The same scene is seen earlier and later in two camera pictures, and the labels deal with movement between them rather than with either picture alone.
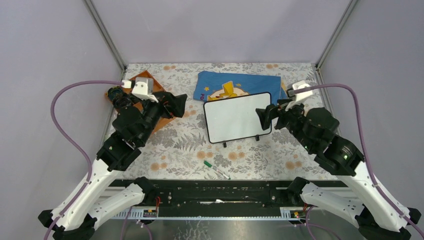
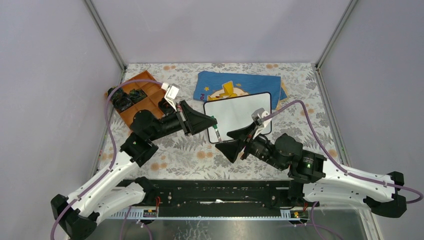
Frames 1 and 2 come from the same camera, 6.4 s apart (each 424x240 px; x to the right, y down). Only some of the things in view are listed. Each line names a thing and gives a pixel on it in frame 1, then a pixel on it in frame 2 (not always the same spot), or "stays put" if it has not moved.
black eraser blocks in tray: [118, 97] stays put
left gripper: [177, 103] to [191, 121]
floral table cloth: [181, 149] stays put
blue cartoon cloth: [213, 84] stays put
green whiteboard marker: [209, 164] to [215, 127]
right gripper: [264, 115] to [232, 148]
